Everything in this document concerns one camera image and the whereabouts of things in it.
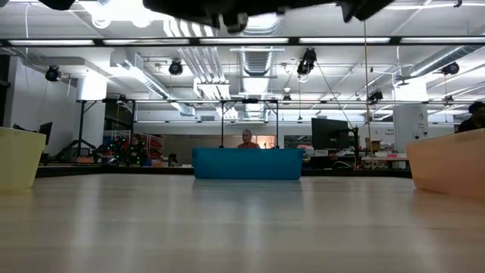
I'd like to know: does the yellow plastic bin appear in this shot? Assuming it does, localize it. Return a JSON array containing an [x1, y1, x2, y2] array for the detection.
[[0, 126, 47, 190]]

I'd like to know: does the yellow hanging cord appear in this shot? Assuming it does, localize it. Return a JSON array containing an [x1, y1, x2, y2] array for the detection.
[[362, 20, 376, 171]]

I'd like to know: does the black monitor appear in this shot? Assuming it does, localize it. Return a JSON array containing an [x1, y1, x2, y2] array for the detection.
[[311, 117, 360, 151]]

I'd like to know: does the silver ventilation duct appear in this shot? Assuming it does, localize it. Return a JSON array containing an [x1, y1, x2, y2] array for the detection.
[[234, 17, 283, 121]]

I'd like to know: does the black background station frame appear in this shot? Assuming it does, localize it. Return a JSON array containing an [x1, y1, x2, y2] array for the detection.
[[75, 98, 280, 149]]

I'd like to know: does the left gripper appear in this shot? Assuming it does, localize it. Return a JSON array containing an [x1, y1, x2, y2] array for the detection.
[[142, 0, 338, 34]]

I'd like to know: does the blue plastic bin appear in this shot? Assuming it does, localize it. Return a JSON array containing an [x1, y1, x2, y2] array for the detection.
[[192, 147, 304, 180]]

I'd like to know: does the black horizontal beam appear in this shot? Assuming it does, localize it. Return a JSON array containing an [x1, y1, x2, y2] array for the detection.
[[0, 36, 485, 48]]

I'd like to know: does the cardboard box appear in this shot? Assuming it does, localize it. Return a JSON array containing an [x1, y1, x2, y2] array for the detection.
[[364, 138, 383, 152]]

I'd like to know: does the orange plastic bin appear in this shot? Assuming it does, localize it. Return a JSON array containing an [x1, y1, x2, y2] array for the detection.
[[405, 127, 485, 200]]

